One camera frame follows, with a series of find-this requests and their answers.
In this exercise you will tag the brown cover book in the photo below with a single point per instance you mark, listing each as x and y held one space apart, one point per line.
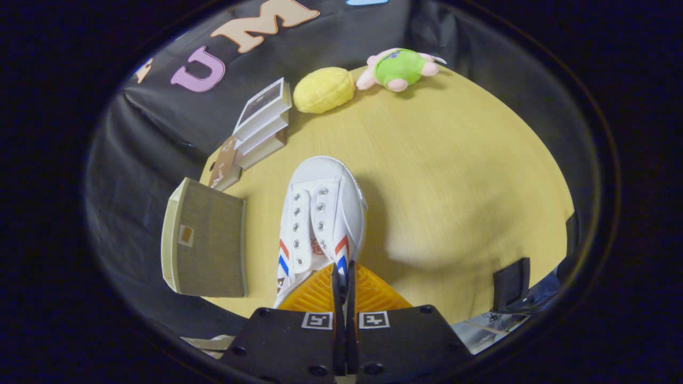
224 162

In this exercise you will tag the grey fabric storage box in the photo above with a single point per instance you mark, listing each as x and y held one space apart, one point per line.
213 245

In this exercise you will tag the white paperback book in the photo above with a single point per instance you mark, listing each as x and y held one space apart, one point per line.
267 136

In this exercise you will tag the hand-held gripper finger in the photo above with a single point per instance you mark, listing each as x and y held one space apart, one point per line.
338 352
351 352

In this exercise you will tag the black flat panel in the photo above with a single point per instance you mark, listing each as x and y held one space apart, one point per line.
511 282

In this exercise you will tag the yellow plush toy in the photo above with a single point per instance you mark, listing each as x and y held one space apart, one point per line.
323 90

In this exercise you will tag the white book portrait cover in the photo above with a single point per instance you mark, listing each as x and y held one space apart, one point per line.
261 101

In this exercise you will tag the thick tan cover book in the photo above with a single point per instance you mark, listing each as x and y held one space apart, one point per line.
264 154

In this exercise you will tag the white canvas shoe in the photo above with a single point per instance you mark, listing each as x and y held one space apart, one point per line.
325 181

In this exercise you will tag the pink and green plush toy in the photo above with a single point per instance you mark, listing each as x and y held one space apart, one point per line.
400 66

